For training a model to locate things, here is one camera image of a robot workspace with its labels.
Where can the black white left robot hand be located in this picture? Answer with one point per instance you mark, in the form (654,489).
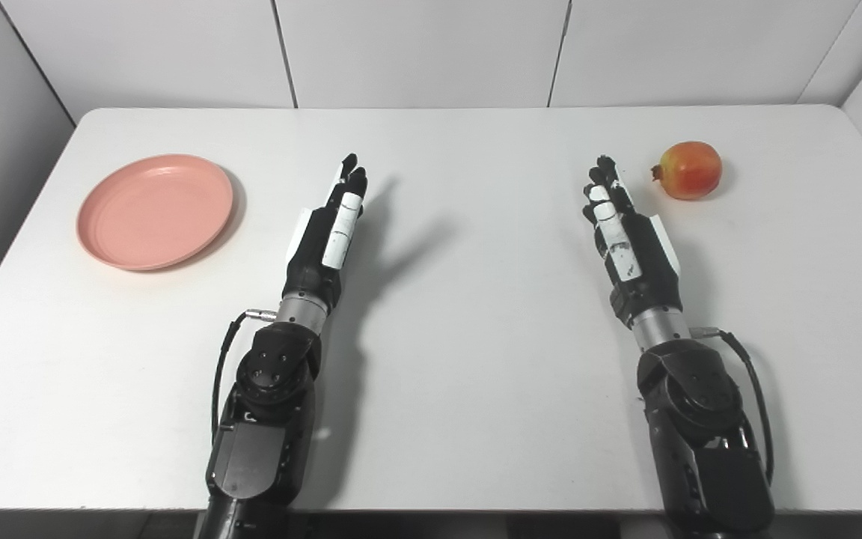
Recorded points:
(311,254)

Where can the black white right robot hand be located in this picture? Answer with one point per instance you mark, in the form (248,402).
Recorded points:
(648,262)

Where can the red yellow pomegranate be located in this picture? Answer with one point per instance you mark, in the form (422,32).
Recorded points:
(691,171)

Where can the pink round plate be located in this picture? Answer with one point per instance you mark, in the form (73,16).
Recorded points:
(154,212)

